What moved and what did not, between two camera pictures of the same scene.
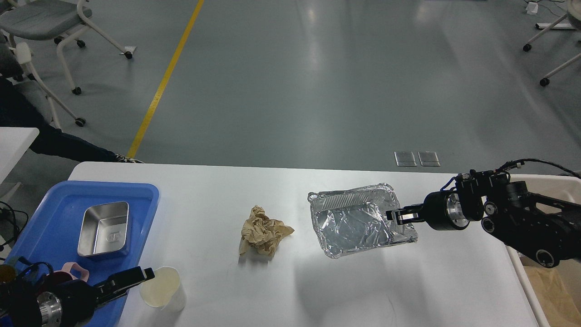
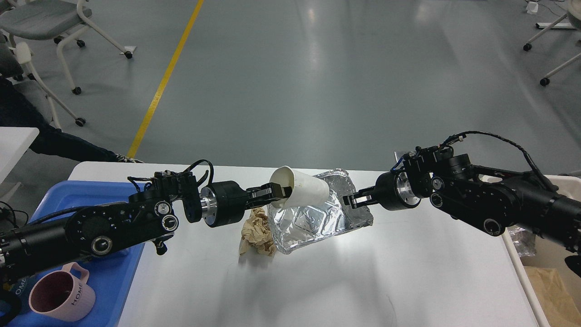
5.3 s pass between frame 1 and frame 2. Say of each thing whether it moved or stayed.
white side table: stayed
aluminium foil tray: moved
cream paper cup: moved
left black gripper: moved
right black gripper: moved
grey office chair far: stayed
